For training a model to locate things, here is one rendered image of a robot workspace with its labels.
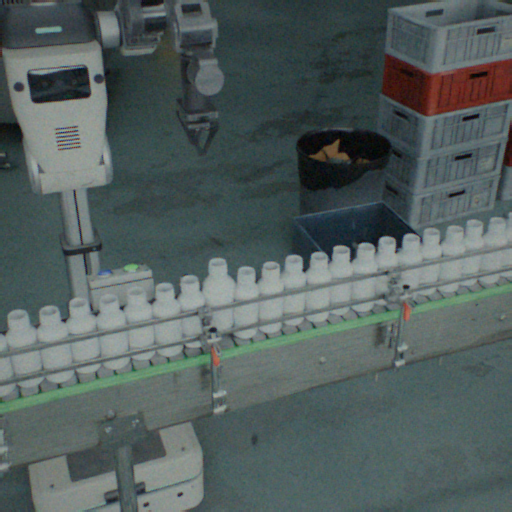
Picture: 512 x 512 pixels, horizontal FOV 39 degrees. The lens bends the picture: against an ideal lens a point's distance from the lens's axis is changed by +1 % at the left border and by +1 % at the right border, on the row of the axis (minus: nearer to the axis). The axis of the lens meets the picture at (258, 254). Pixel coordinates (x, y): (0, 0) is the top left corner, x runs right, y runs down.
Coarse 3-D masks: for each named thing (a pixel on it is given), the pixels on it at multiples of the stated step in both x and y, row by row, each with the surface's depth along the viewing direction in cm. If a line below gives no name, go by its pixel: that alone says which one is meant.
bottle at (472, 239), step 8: (472, 224) 176; (480, 224) 175; (472, 232) 174; (480, 232) 174; (464, 240) 176; (472, 240) 175; (480, 240) 175; (472, 248) 175; (480, 248) 175; (472, 256) 176; (480, 256) 177; (464, 264) 178; (472, 264) 177; (464, 272) 179; (472, 272) 178; (472, 280) 180
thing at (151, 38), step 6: (120, 0) 184; (120, 6) 184; (120, 12) 184; (126, 24) 182; (126, 30) 184; (126, 36) 184; (132, 36) 185; (138, 36) 185; (150, 36) 186; (156, 36) 187; (126, 42) 185; (132, 42) 186; (138, 42) 185; (144, 42) 186; (150, 42) 186; (156, 42) 187
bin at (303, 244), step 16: (352, 208) 226; (368, 208) 229; (384, 208) 229; (304, 224) 223; (320, 224) 225; (336, 224) 227; (352, 224) 230; (368, 224) 232; (384, 224) 231; (400, 224) 221; (304, 240) 215; (320, 240) 228; (336, 240) 231; (352, 240) 233; (368, 240) 235; (400, 240) 223; (304, 256) 217; (352, 256) 236
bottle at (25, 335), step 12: (12, 312) 144; (24, 312) 144; (12, 324) 142; (24, 324) 143; (12, 336) 143; (24, 336) 143; (36, 336) 145; (12, 348) 144; (12, 360) 146; (24, 360) 145; (36, 360) 147; (24, 372) 147; (36, 372) 148; (24, 384) 149; (36, 384) 150
